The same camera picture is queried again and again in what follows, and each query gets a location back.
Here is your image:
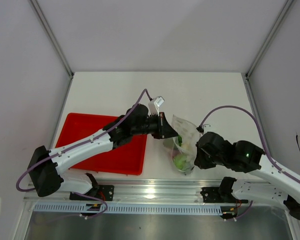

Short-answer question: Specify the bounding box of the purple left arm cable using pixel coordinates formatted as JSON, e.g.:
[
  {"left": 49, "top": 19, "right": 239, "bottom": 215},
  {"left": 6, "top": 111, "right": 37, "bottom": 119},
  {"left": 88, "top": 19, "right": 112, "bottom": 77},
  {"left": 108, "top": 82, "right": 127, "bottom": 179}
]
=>
[{"left": 15, "top": 88, "right": 153, "bottom": 220}]

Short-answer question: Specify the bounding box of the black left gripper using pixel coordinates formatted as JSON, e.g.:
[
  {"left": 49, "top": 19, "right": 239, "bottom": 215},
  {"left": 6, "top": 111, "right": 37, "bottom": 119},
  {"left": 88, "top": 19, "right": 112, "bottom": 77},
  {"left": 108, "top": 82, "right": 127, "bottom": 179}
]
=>
[{"left": 131, "top": 112, "right": 178, "bottom": 139}]

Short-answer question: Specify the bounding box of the light green round vegetable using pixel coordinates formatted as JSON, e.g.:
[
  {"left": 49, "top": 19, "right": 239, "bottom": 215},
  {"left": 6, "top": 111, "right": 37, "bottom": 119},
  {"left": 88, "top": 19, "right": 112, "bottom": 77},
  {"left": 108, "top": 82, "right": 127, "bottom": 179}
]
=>
[{"left": 172, "top": 153, "right": 190, "bottom": 172}]

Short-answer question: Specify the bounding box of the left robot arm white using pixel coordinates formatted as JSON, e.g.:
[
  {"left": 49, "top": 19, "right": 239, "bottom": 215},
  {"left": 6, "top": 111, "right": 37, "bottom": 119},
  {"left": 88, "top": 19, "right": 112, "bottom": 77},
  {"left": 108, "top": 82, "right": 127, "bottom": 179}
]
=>
[{"left": 27, "top": 104, "right": 178, "bottom": 197}]

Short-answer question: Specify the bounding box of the aluminium corner post right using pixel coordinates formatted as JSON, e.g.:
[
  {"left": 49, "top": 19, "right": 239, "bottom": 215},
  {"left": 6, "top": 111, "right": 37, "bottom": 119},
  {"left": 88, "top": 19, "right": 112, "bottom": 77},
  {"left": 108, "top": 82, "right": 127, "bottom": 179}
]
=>
[{"left": 245, "top": 0, "right": 297, "bottom": 81}]

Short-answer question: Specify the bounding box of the aluminium corner post left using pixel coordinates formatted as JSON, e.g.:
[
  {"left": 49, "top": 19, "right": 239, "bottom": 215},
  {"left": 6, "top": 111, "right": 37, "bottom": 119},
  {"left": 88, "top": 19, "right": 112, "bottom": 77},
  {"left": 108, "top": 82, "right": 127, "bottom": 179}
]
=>
[{"left": 28, "top": 0, "right": 74, "bottom": 78}]

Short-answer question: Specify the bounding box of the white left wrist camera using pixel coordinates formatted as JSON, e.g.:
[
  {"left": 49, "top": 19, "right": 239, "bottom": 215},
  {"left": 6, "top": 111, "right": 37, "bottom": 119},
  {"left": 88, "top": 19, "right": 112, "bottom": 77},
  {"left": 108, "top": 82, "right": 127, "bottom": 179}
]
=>
[{"left": 148, "top": 96, "right": 165, "bottom": 116}]

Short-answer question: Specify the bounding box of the red plastic tray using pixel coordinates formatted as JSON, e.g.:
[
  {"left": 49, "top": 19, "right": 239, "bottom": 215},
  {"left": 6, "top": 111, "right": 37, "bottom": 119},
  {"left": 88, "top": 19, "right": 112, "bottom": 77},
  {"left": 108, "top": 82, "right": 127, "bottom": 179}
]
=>
[{"left": 55, "top": 112, "right": 147, "bottom": 176}]

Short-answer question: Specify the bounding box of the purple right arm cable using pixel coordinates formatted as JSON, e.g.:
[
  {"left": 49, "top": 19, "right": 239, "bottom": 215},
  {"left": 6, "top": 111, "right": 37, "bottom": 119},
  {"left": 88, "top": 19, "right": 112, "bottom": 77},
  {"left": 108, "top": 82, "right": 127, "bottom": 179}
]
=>
[{"left": 196, "top": 104, "right": 300, "bottom": 190}]

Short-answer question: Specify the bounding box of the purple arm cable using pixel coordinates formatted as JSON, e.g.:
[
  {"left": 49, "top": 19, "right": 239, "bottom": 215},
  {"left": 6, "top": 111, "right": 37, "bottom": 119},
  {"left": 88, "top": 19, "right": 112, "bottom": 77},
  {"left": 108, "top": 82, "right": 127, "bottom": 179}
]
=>
[
  {"left": 196, "top": 104, "right": 300, "bottom": 190},
  {"left": 15, "top": 88, "right": 153, "bottom": 220}
]

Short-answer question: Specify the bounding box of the aluminium corner post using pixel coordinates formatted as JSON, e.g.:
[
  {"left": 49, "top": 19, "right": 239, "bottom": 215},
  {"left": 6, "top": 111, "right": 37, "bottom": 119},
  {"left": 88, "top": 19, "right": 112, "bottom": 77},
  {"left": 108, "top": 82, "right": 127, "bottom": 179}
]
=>
[
  {"left": 28, "top": 0, "right": 74, "bottom": 78},
  {"left": 245, "top": 0, "right": 297, "bottom": 81}
]

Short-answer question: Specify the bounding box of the white egg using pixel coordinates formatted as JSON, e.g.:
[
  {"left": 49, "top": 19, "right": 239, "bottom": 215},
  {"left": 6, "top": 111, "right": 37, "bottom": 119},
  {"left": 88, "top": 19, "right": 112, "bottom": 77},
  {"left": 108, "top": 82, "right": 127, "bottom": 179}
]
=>
[{"left": 181, "top": 142, "right": 193, "bottom": 153}]

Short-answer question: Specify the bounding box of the clear zip top bag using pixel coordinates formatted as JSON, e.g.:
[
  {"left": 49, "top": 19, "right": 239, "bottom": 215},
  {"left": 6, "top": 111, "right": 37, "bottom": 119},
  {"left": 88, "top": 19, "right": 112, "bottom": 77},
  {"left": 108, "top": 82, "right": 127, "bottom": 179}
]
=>
[{"left": 163, "top": 115, "right": 200, "bottom": 175}]

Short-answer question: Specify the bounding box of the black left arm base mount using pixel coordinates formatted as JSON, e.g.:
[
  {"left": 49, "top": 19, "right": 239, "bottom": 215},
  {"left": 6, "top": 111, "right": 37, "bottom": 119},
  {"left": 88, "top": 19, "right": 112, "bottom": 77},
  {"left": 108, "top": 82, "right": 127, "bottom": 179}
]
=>
[{"left": 69, "top": 173, "right": 115, "bottom": 202}]

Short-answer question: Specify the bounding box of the white slotted cable duct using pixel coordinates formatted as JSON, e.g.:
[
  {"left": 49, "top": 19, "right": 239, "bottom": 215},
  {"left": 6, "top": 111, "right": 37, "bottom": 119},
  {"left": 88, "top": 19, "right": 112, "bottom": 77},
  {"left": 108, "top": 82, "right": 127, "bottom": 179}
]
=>
[{"left": 33, "top": 202, "right": 223, "bottom": 216}]

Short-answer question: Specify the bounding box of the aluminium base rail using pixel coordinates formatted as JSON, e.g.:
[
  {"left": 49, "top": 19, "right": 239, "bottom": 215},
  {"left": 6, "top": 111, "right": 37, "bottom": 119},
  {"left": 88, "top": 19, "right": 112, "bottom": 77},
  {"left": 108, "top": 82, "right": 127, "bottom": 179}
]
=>
[{"left": 23, "top": 178, "right": 286, "bottom": 207}]

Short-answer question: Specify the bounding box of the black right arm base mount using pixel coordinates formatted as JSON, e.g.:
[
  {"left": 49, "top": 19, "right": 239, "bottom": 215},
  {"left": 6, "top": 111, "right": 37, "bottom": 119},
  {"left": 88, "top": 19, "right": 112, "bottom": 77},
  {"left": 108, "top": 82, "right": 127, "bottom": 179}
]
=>
[{"left": 200, "top": 176, "right": 249, "bottom": 204}]

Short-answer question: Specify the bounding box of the green bell pepper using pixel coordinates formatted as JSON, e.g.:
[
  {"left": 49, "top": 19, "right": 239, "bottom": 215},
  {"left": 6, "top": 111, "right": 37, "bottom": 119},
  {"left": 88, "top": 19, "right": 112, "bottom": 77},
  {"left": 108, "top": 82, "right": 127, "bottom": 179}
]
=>
[{"left": 177, "top": 135, "right": 183, "bottom": 147}]

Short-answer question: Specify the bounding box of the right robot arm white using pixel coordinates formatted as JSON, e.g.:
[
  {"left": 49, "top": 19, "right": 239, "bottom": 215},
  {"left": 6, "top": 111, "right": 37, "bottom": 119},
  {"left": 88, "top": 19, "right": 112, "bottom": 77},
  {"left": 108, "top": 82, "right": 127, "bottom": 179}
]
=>
[{"left": 194, "top": 132, "right": 300, "bottom": 221}]

